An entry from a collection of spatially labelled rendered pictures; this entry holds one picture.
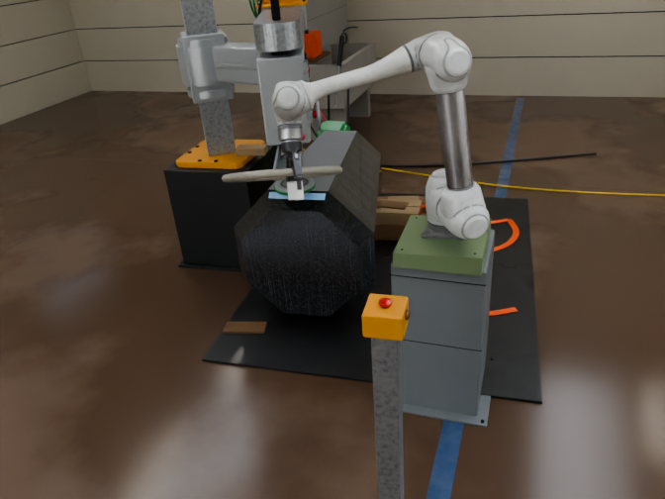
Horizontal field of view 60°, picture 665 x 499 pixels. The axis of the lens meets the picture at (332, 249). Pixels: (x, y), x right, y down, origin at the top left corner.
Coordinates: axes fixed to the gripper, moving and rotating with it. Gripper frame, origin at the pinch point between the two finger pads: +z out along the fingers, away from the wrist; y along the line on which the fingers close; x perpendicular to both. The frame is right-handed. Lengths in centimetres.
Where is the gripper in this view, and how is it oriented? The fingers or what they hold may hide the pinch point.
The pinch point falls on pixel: (295, 196)
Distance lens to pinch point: 213.8
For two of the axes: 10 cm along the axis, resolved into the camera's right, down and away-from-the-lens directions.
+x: -9.6, 1.0, -2.5
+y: -2.6, -0.8, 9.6
